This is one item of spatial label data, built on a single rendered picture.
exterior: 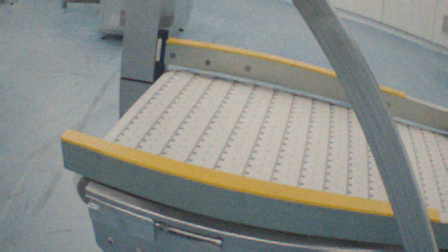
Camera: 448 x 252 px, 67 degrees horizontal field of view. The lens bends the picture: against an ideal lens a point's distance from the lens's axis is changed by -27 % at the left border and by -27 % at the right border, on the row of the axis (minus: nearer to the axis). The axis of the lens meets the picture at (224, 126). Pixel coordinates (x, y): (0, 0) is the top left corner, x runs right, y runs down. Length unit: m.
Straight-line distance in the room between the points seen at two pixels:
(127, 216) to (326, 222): 0.17
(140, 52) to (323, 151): 0.30
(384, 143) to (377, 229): 0.11
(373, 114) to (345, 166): 0.20
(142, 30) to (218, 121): 0.21
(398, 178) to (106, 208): 0.25
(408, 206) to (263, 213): 0.13
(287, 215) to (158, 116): 0.21
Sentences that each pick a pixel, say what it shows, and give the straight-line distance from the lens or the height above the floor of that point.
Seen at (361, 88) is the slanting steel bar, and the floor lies 0.97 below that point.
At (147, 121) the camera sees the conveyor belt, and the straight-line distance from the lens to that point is 0.46.
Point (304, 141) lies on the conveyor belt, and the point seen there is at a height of 0.83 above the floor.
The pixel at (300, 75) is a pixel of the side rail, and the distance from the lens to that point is 0.56.
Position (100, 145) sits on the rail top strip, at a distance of 0.35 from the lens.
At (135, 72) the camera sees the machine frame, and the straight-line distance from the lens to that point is 0.64.
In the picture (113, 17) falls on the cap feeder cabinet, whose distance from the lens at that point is 3.31.
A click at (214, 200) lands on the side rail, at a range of 0.32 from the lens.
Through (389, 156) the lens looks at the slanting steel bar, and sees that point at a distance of 0.25.
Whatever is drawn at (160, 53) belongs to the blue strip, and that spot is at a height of 0.85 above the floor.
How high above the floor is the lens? 1.05
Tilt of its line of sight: 29 degrees down
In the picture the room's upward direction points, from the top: 7 degrees clockwise
